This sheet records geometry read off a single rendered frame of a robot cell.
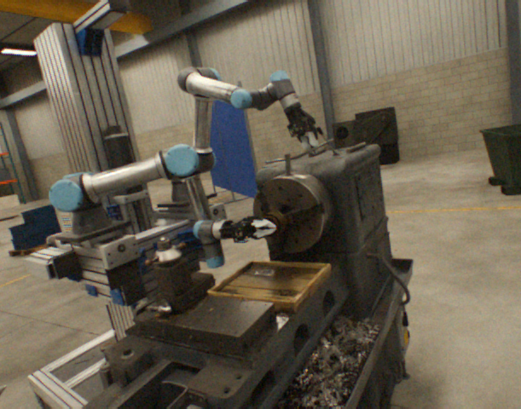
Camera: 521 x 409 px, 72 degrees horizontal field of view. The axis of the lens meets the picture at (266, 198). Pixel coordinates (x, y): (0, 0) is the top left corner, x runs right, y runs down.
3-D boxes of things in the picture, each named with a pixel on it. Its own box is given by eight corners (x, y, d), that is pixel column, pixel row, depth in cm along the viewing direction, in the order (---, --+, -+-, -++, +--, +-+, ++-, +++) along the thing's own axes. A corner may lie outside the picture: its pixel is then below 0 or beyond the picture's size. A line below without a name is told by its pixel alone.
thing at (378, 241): (332, 340, 237) (312, 216, 222) (408, 353, 211) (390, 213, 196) (292, 406, 188) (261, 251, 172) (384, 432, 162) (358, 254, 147)
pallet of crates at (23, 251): (65, 236, 794) (54, 202, 780) (89, 234, 761) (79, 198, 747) (9, 256, 687) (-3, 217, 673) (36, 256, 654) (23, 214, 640)
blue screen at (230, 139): (201, 196, 1013) (182, 112, 971) (228, 190, 1039) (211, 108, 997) (244, 220, 630) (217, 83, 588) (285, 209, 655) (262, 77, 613)
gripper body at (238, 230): (246, 244, 127) (221, 243, 134) (259, 235, 134) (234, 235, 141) (242, 223, 126) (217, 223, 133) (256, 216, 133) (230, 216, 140)
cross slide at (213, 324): (168, 302, 119) (164, 290, 118) (277, 318, 96) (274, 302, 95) (126, 329, 105) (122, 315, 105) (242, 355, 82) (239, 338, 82)
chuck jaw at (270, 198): (280, 211, 147) (261, 191, 149) (287, 204, 144) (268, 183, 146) (266, 220, 138) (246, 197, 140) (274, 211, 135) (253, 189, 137)
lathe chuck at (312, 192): (266, 240, 162) (261, 171, 154) (332, 250, 145) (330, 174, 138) (255, 247, 154) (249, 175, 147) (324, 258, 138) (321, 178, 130)
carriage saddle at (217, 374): (175, 315, 122) (170, 299, 121) (295, 336, 97) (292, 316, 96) (95, 371, 97) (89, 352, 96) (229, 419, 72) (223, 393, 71)
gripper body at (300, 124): (292, 139, 145) (279, 112, 144) (301, 137, 152) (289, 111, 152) (307, 130, 140) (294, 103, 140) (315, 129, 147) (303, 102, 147)
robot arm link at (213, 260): (224, 258, 153) (219, 233, 151) (227, 267, 142) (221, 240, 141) (206, 262, 152) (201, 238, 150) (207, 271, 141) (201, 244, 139)
